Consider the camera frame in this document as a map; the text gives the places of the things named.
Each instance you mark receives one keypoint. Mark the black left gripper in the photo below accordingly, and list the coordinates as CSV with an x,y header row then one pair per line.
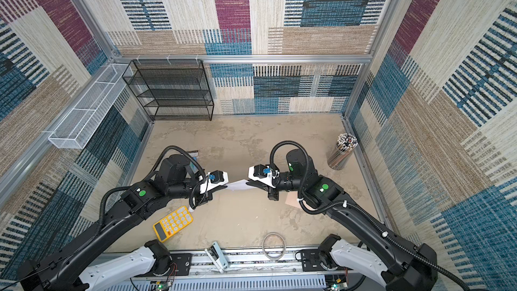
x,y
204,197

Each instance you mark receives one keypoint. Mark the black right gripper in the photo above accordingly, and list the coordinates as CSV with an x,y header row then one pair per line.
x,y
273,192

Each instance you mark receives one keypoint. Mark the white letter with green border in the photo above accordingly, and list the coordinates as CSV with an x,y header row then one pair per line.
x,y
240,185

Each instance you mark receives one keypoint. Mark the pink envelope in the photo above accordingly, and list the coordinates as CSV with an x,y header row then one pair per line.
x,y
292,200

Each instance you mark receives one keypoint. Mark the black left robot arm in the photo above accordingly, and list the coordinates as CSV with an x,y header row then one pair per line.
x,y
175,175

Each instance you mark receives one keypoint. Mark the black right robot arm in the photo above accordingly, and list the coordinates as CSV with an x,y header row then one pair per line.
x,y
389,259

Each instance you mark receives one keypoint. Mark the pack of coloured markers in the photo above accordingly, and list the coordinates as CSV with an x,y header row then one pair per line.
x,y
194,154

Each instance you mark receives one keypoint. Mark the yellow calculator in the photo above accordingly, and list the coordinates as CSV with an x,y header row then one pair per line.
x,y
172,223

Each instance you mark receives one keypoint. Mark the light blue stapler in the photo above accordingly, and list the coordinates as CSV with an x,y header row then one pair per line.
x,y
217,257

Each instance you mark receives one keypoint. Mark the cup of pencils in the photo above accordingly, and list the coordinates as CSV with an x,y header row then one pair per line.
x,y
344,147

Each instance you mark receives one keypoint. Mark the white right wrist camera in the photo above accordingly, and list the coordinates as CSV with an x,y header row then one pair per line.
x,y
264,174

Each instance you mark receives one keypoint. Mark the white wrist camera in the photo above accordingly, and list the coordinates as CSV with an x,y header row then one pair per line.
x,y
264,174
213,179

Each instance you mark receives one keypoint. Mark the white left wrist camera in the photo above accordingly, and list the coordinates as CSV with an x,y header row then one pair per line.
x,y
213,179

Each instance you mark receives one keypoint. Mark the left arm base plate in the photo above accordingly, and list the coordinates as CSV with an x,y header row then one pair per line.
x,y
180,265

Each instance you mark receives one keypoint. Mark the black wire shelf rack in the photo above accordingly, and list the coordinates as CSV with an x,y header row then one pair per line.
x,y
169,90

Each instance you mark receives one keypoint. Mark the white wire mesh basket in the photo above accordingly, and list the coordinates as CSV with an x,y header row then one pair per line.
x,y
81,123

